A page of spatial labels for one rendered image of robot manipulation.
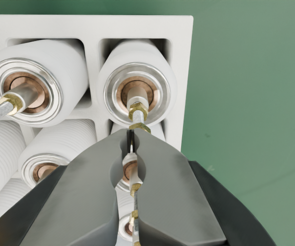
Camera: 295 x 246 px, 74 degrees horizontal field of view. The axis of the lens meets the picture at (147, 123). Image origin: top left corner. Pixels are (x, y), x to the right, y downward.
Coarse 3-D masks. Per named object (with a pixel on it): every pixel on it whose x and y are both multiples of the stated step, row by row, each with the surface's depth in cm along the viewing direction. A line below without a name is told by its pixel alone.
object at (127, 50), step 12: (120, 48) 24; (132, 48) 22; (144, 48) 22; (156, 48) 29; (108, 60) 22; (120, 60) 21; (132, 60) 20; (144, 60) 21; (156, 60) 21; (108, 72) 21; (168, 72) 21; (96, 84) 22; (96, 96) 23; (168, 108) 23
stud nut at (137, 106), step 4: (132, 104) 18; (136, 104) 18; (140, 104) 18; (132, 108) 18; (136, 108) 18; (140, 108) 18; (144, 108) 18; (128, 112) 19; (132, 112) 18; (144, 112) 18; (128, 116) 18; (132, 116) 18; (144, 116) 18; (132, 120) 18; (144, 120) 19
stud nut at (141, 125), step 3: (135, 123) 15; (138, 123) 15; (141, 123) 15; (129, 126) 15; (132, 126) 15; (135, 126) 15; (138, 126) 15; (141, 126) 15; (144, 126) 15; (144, 129) 15; (147, 129) 15; (150, 129) 15; (150, 132) 15
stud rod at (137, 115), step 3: (135, 102) 20; (135, 111) 18; (138, 111) 18; (141, 111) 18; (135, 114) 17; (138, 114) 17; (141, 114) 17; (135, 117) 17; (138, 117) 17; (141, 117) 17; (135, 120) 16; (138, 120) 16; (141, 120) 17; (144, 123) 17
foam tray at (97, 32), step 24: (0, 24) 25; (24, 24) 25; (48, 24) 25; (72, 24) 25; (96, 24) 25; (120, 24) 25; (144, 24) 25; (168, 24) 26; (192, 24) 26; (0, 48) 26; (96, 48) 26; (168, 48) 30; (96, 72) 28; (0, 120) 31; (96, 120) 31; (168, 120) 32
